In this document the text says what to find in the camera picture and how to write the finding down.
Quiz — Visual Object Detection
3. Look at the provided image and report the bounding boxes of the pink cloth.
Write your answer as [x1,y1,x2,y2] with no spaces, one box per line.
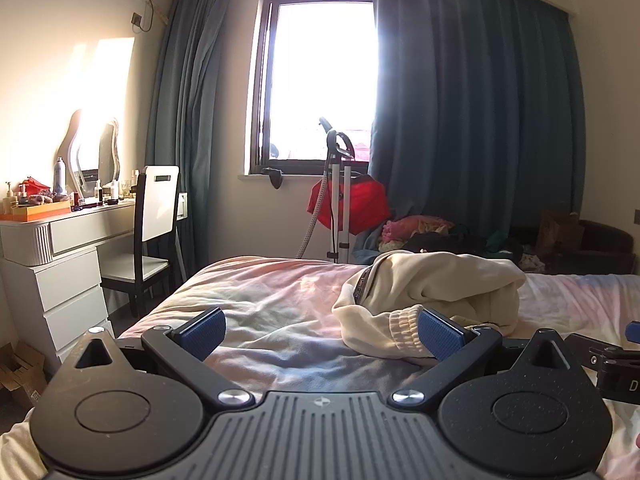
[382,216,453,243]

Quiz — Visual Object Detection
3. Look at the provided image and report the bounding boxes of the garment steamer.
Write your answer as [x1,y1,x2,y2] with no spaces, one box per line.
[297,117,358,263]

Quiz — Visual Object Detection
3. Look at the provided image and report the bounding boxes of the narrow blue curtain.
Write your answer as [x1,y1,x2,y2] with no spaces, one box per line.
[145,0,263,281]

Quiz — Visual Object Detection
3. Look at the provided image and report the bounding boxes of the orange tray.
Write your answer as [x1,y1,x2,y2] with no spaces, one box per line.
[0,202,72,222]

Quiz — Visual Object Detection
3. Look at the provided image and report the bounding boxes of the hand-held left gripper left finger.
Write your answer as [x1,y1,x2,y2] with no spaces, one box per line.
[57,306,253,413]

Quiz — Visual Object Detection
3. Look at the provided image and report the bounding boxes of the group of cosmetic bottles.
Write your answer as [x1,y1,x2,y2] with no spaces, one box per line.
[0,167,143,211]

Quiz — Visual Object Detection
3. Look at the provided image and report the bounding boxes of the white dressing table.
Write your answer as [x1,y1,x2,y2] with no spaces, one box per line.
[0,197,138,267]

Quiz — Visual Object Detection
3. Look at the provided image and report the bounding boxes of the red pouch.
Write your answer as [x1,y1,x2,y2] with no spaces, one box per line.
[22,176,53,196]

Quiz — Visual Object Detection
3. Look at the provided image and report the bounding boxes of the dark sofa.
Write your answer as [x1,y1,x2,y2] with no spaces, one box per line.
[510,219,638,276]

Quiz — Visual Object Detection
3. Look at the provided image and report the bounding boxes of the black cloth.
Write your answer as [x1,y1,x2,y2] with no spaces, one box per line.
[400,230,501,257]

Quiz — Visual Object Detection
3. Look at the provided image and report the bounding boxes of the dark wall socket with cable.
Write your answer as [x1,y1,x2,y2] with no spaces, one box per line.
[131,0,157,31]

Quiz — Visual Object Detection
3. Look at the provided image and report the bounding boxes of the wavy frame mirror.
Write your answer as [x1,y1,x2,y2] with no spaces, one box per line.
[54,109,123,198]

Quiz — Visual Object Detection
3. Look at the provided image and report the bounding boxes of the black and white chair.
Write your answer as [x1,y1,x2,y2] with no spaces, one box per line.
[100,165,188,318]

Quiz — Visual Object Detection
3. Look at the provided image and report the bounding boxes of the dark framed window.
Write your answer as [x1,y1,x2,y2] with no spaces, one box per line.
[245,0,381,176]

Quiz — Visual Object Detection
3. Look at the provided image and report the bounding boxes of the bed with pastel sheet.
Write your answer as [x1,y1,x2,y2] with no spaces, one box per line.
[0,256,640,480]

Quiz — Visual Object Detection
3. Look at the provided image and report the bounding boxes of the white drawer cabinet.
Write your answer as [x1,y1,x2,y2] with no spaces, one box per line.
[0,247,116,376]

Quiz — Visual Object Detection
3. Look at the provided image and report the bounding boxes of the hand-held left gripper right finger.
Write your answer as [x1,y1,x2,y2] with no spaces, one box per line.
[390,306,588,411]

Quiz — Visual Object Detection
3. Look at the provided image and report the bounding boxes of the flattened cardboard pieces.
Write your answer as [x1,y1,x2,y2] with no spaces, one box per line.
[0,342,48,408]

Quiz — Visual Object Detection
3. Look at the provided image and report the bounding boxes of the wide blue curtain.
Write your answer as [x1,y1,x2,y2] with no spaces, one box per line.
[367,0,588,241]

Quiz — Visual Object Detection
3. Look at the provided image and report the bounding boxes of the red cloth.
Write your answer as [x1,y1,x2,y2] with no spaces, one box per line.
[306,175,391,236]

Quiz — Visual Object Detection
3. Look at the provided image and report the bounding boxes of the brown cardboard box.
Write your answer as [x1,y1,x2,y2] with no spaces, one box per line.
[537,209,586,256]

